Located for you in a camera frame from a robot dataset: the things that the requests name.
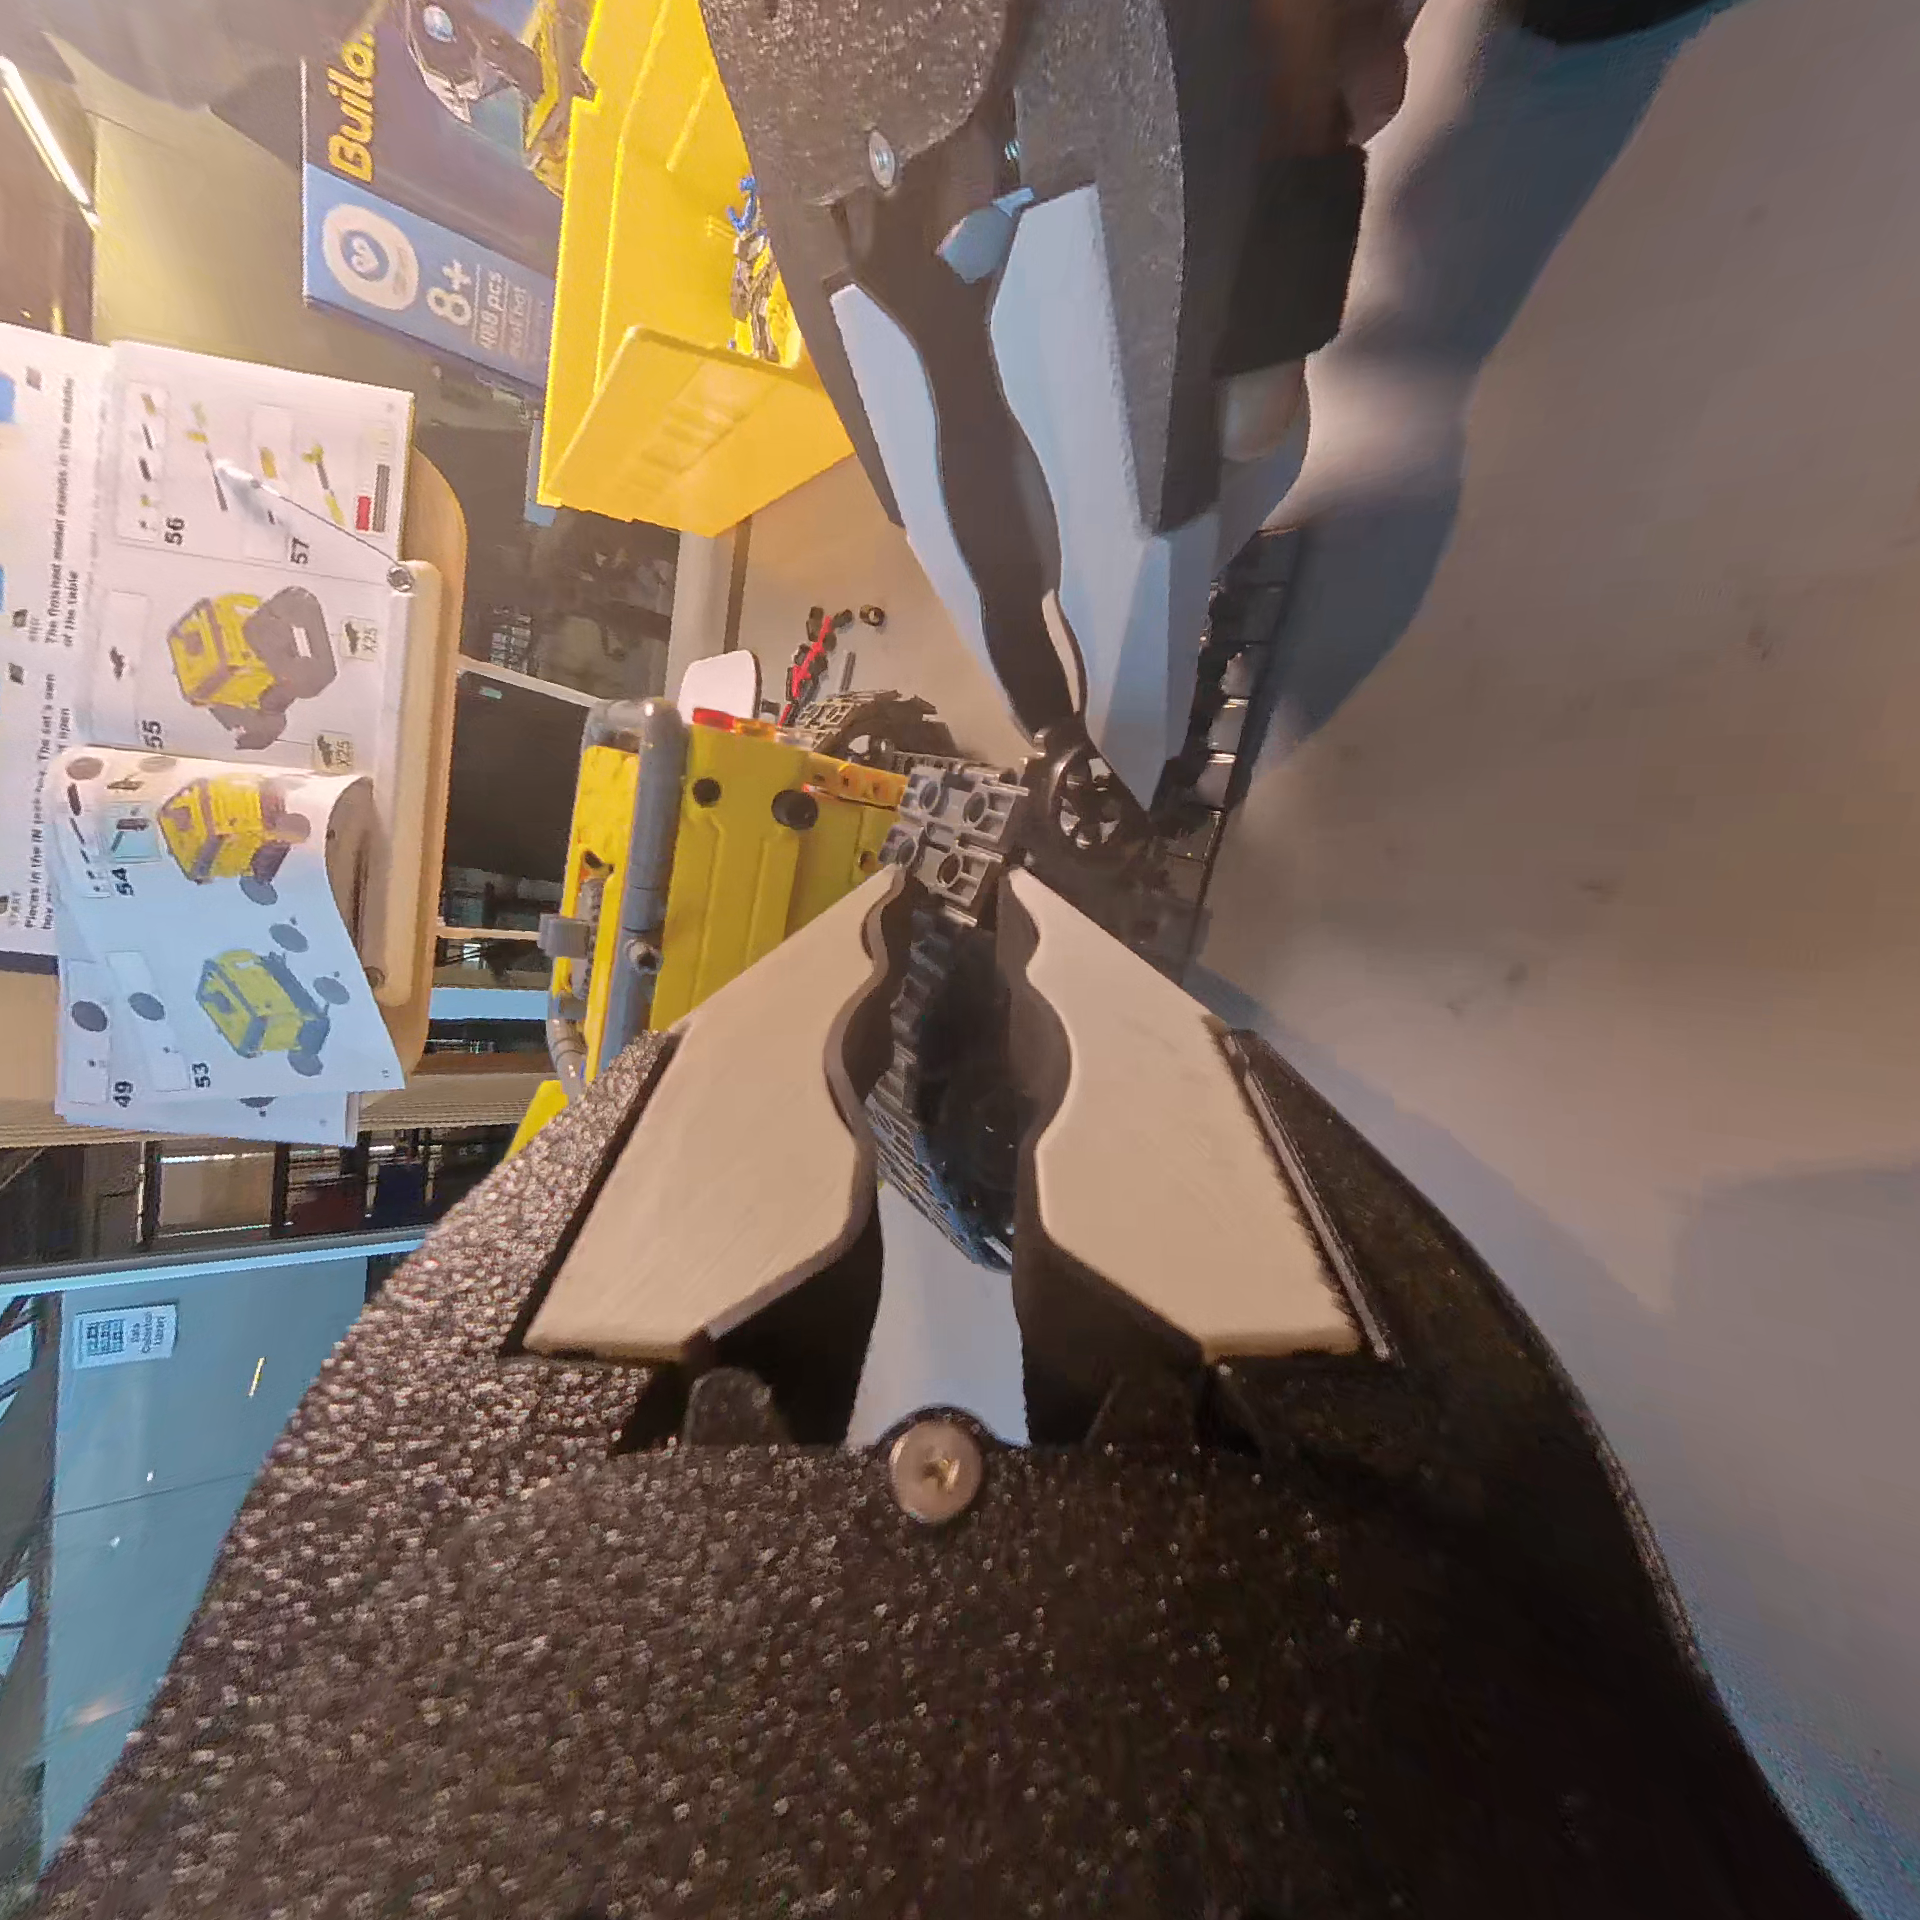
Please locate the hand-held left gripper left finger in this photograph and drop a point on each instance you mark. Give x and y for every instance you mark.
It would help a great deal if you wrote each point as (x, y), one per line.
(708, 1188)

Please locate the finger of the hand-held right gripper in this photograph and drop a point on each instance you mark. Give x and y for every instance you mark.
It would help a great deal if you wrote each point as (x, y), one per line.
(1095, 540)
(915, 450)

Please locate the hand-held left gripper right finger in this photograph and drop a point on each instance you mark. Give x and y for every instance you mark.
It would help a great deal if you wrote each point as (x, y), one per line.
(1188, 1188)

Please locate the yellow toy brick bulldozer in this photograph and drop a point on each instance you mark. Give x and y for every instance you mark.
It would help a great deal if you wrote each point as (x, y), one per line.
(736, 856)

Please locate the cluster of blue brick parts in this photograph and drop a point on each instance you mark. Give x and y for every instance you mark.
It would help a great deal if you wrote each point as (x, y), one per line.
(766, 301)

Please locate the pile of small brick pins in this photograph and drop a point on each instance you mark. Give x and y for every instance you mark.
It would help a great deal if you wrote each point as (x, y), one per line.
(826, 645)

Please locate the yellow storage bin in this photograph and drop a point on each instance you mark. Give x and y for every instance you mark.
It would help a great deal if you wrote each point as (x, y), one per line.
(645, 332)

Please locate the toy set box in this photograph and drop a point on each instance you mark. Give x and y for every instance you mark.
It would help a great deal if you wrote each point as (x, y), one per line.
(422, 182)

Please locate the white paper booklet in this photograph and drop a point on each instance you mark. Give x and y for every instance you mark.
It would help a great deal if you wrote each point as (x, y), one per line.
(227, 602)

